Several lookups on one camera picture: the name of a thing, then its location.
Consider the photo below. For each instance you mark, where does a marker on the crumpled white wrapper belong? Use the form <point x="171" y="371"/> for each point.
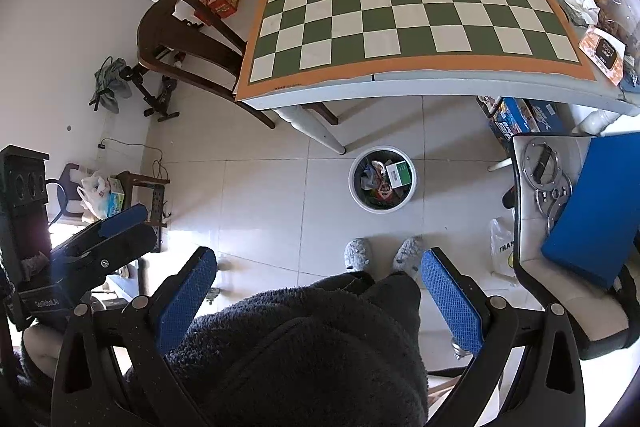
<point x="579" y="5"/>

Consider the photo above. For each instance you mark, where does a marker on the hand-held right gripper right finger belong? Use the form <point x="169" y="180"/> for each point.
<point x="450" y="302"/>

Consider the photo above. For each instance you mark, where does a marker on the white plastic bag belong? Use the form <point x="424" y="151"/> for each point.
<point x="94" y="196"/>

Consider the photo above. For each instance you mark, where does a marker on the white printed shopping bag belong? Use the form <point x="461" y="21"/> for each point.
<point x="501" y="249"/>

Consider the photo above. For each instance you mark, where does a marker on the white round trash bin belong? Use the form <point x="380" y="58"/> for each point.
<point x="356" y="202"/>

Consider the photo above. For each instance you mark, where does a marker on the blue printed carton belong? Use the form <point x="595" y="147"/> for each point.
<point x="520" y="117"/>

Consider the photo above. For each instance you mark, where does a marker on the person's left forearm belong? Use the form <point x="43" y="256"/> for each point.
<point x="40" y="352"/>

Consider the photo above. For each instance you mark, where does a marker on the teal tissue box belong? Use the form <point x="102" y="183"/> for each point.
<point x="116" y="199"/>

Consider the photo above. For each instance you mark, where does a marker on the person's left hand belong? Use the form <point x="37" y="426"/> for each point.
<point x="34" y="264"/>

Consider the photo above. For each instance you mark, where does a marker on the metal rings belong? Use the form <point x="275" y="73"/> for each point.
<point x="550" y="187"/>

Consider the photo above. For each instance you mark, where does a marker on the dark wooden chair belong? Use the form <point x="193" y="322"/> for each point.
<point x="170" y="37"/>

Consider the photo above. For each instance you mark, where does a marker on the black chair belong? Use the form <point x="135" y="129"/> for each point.
<point x="62" y="187"/>

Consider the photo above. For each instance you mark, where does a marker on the green white checkered mat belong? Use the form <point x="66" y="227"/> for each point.
<point x="400" y="7"/>

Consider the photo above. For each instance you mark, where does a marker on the green and white box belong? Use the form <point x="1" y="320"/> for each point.
<point x="398" y="174"/>

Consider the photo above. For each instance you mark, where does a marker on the small wooden stool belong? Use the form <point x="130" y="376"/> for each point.
<point x="137" y="179"/>

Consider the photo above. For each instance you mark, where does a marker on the black pedal exerciser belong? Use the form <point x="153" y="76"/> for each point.
<point x="160" y="97"/>

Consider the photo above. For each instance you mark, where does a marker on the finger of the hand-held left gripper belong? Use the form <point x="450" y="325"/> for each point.
<point x="120" y="252"/>
<point x="125" y="217"/>

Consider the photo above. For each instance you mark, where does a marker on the brown snack box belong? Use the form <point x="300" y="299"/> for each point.
<point x="602" y="53"/>

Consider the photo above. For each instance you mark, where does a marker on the white office chair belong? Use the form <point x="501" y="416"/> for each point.
<point x="555" y="297"/>

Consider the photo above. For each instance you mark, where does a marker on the grey fuzzy slipper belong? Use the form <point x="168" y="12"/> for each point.
<point x="409" y="253"/>
<point x="357" y="254"/>

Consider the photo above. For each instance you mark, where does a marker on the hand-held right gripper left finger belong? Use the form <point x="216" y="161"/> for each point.
<point x="185" y="302"/>

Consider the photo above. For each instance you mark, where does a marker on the grey green cloth bag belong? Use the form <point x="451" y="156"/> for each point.
<point x="111" y="82"/>

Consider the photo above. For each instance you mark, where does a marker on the blue flat box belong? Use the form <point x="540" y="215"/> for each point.
<point x="600" y="217"/>

